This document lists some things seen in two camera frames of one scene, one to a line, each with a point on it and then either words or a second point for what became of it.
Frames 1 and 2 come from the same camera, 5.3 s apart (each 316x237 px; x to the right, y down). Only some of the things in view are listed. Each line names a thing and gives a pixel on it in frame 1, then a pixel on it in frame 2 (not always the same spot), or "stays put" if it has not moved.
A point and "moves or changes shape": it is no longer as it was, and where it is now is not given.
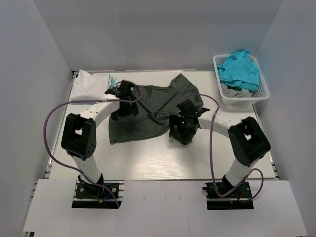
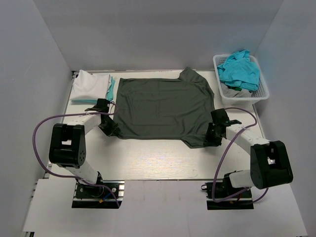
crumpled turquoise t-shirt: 237,70 stays put
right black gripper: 175,120 → 209,139
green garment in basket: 234,88 stays put
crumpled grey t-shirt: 231,93 stays put
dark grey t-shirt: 155,104 moves or changes shape
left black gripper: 133,110 → 113,131
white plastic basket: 261,93 stays put
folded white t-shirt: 89,87 stays put
